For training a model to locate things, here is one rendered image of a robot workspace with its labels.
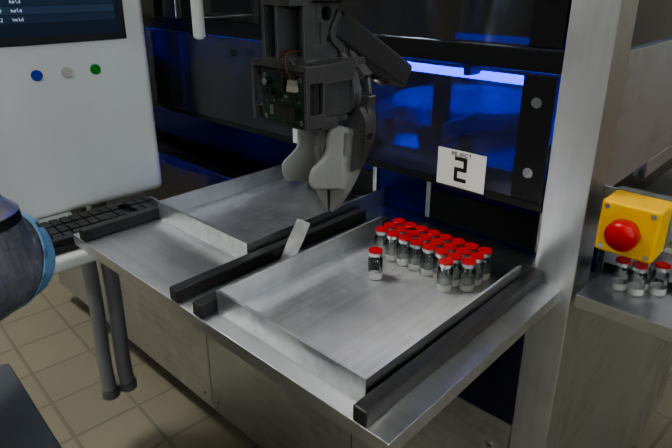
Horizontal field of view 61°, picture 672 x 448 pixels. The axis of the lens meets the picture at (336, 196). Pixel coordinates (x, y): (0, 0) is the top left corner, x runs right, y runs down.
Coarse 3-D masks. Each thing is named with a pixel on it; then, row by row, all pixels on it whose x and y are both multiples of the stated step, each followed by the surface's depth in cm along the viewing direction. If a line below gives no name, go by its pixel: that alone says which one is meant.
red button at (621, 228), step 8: (616, 224) 71; (624, 224) 71; (632, 224) 71; (608, 232) 72; (616, 232) 71; (624, 232) 71; (632, 232) 70; (608, 240) 72; (616, 240) 71; (624, 240) 71; (632, 240) 70; (616, 248) 72; (624, 248) 71; (632, 248) 71
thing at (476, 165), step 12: (444, 156) 90; (468, 156) 87; (480, 156) 86; (444, 168) 91; (468, 168) 88; (480, 168) 86; (444, 180) 91; (468, 180) 88; (480, 180) 87; (480, 192) 87
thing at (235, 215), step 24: (192, 192) 110; (216, 192) 114; (240, 192) 118; (264, 192) 118; (288, 192) 118; (312, 192) 118; (384, 192) 112; (168, 216) 104; (192, 216) 98; (216, 216) 107; (240, 216) 107; (264, 216) 107; (288, 216) 107; (312, 216) 98; (336, 216) 103; (216, 240) 94; (240, 240) 89; (264, 240) 91
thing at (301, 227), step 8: (296, 224) 91; (304, 224) 90; (296, 232) 91; (304, 232) 90; (288, 240) 91; (296, 240) 90; (288, 248) 91; (296, 248) 90; (288, 256) 90; (272, 264) 89; (232, 280) 84
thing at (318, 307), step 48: (336, 240) 91; (240, 288) 78; (288, 288) 82; (336, 288) 82; (384, 288) 82; (432, 288) 82; (480, 288) 82; (288, 336) 66; (336, 336) 71; (384, 336) 71; (432, 336) 67; (336, 384) 62
